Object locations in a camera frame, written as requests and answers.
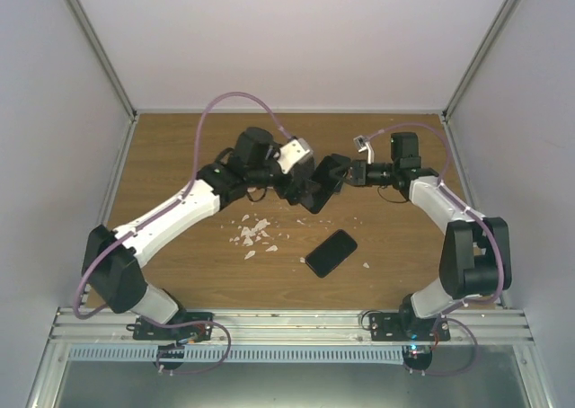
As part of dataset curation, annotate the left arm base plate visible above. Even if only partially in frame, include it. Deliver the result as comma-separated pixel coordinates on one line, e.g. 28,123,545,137
126,311,214,372

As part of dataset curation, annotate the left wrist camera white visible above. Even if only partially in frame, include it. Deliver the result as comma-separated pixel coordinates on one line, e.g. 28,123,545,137
276,138,314,174

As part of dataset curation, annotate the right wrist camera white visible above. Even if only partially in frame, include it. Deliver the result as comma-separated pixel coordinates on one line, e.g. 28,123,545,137
353,135,375,164

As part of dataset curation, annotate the black phone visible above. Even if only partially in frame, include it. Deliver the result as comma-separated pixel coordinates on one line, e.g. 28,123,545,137
301,154,350,214
305,229,358,279

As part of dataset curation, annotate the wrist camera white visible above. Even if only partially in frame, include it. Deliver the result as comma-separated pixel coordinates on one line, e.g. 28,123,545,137
353,135,375,164
276,138,314,174

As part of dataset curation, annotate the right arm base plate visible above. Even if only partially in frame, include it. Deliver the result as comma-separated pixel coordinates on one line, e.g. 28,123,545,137
358,310,451,373

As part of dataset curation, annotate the aluminium rail frame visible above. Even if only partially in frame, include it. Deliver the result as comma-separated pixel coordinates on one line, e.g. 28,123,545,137
27,308,554,407

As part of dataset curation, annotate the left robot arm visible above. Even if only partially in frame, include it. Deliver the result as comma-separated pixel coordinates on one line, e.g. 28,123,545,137
80,127,314,340

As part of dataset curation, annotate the grey slotted cable duct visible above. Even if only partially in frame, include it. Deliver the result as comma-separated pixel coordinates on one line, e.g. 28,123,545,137
68,343,403,365

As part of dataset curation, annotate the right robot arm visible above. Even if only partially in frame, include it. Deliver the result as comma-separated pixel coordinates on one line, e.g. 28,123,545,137
328,132,512,341

